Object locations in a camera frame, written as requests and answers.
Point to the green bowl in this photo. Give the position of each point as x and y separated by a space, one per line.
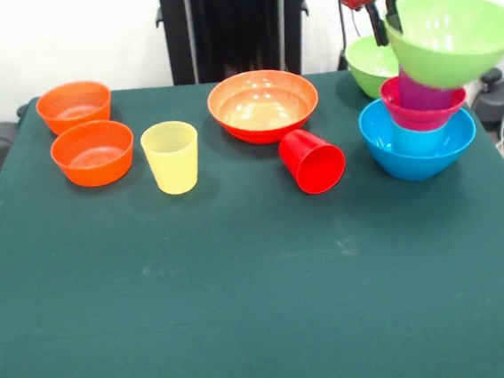
369 66
453 49

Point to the purple cup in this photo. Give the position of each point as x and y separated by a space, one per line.
421 94

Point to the pink bowl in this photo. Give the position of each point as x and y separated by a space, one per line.
423 116

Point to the blue cup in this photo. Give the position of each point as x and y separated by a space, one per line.
419 141

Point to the large orange bowl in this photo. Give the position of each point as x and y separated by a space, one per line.
264 103

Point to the red cup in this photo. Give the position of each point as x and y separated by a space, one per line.
319 169

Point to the small orange bowl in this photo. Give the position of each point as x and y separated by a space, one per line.
70 108
93 159

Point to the blue bowl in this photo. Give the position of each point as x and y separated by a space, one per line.
419 168

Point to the yellow cup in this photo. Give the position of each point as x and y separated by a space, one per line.
171 165

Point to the dark green table cloth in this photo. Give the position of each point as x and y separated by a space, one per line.
263 308

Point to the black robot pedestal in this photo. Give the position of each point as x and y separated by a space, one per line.
236 21

